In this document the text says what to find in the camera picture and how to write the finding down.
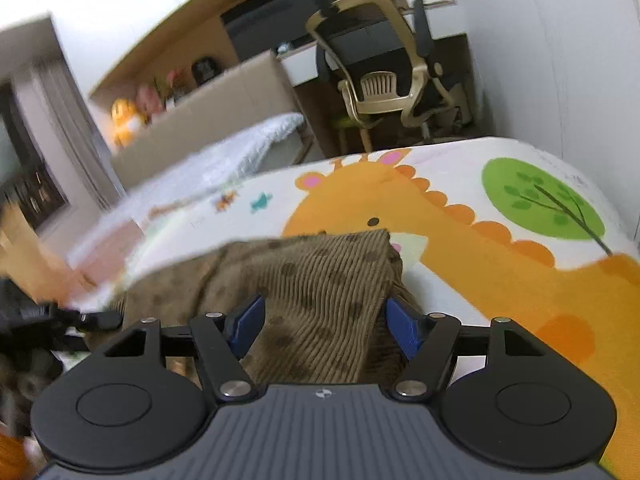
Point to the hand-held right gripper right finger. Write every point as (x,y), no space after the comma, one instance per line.
(402,325)

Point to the cartoon giraffe printed blanket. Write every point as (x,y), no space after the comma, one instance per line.
(500,270)

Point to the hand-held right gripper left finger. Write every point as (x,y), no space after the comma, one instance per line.
(247,325)

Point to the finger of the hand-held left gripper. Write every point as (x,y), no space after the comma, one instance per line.
(95,321)

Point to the black round appliance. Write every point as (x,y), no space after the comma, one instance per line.
(205,71)

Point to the white desk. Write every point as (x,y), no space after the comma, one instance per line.
(300,62)

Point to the white quilted mattress pad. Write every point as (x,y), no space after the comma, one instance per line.
(240,145)

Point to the beige bed headboard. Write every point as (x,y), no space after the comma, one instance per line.
(225,100)

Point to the pink plush toy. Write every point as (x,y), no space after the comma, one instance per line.
(150,102)

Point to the dark framed window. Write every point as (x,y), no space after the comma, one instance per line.
(15,130)

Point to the black computer monitor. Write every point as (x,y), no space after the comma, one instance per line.
(255,30)

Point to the pink gift box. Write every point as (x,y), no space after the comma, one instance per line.
(110,255)

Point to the dark balcony railing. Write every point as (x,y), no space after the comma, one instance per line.
(35,195)

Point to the beige mesh office chair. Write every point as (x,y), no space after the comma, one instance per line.
(370,50)

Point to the yellow plush duck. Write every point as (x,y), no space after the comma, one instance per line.
(125,122)

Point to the beige tote bag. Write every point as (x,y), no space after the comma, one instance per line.
(30,260)

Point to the green stool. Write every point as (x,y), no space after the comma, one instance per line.
(350,127)

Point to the potted plant with pink flowers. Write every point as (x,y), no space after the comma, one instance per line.
(172,85)

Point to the grey curtain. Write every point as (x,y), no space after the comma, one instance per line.
(75,135)

